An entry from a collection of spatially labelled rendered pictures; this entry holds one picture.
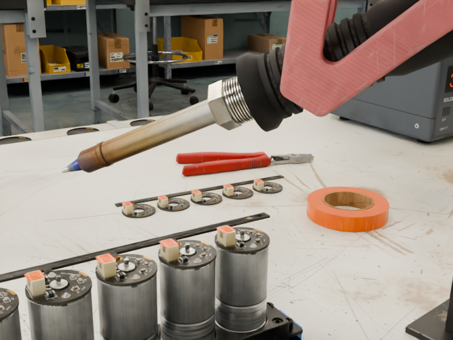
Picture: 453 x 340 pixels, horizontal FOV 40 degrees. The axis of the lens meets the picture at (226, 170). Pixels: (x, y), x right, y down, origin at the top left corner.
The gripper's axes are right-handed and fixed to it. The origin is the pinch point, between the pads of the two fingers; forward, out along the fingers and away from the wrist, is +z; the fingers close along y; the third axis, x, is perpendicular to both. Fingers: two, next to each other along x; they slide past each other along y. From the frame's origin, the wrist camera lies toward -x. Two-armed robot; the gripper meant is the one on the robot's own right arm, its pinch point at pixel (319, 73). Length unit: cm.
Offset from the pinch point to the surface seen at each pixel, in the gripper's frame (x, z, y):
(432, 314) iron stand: 11.9, 10.4, -12.2
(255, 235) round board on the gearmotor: 1.4, 9.3, -7.0
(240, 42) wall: -69, 118, -513
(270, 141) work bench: -0.4, 17.3, -42.4
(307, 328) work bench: 6.5, 13.7, -9.7
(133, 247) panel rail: -2.9, 11.6, -4.4
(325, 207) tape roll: 5.6, 12.8, -23.5
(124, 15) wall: -147, 129, -438
